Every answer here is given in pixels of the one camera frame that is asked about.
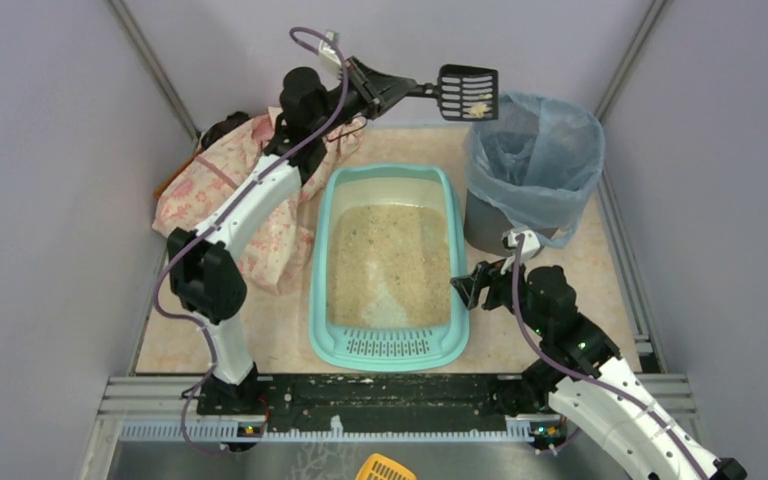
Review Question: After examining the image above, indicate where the teal plastic litter box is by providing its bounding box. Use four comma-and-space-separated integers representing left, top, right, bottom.
308, 163, 470, 373

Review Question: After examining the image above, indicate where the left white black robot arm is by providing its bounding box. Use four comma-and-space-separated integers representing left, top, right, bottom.
163, 58, 440, 390

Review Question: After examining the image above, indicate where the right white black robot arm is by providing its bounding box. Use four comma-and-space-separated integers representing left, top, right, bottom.
450, 260, 748, 479

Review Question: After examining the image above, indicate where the cream pink printed cloth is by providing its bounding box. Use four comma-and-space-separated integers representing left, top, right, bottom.
152, 107, 365, 295

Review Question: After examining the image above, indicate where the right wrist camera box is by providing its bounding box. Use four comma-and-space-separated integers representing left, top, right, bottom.
501, 226, 542, 273

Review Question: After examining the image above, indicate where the beige cat litter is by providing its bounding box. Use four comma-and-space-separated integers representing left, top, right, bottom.
326, 204, 450, 329

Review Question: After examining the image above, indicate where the dark object behind cloth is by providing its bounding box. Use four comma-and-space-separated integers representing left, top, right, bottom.
200, 111, 251, 150

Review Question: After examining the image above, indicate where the grey ribbed trash bin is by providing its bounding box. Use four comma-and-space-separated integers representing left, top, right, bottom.
463, 189, 559, 256

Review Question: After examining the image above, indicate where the black slotted litter scoop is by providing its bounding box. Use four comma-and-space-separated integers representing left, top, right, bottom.
407, 64, 499, 122

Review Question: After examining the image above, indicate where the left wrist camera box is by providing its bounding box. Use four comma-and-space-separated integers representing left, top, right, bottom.
317, 30, 342, 78

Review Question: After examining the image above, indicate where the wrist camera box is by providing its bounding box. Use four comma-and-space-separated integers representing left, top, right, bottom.
317, 30, 342, 78
501, 226, 542, 273

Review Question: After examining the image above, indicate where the yellow slotted scoop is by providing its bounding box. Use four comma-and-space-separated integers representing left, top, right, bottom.
355, 453, 417, 480

